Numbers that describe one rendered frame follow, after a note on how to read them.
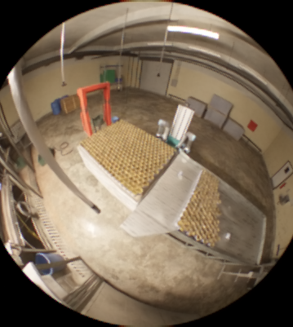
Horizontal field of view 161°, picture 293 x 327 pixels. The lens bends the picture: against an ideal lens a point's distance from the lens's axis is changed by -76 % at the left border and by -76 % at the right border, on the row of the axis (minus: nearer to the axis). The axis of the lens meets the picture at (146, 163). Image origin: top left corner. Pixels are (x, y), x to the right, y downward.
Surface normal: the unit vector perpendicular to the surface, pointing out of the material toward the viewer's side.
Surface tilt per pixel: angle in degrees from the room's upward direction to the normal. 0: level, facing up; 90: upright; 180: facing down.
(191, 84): 90
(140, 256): 0
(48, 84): 90
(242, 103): 90
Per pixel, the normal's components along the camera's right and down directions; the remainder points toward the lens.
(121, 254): 0.13, -0.62
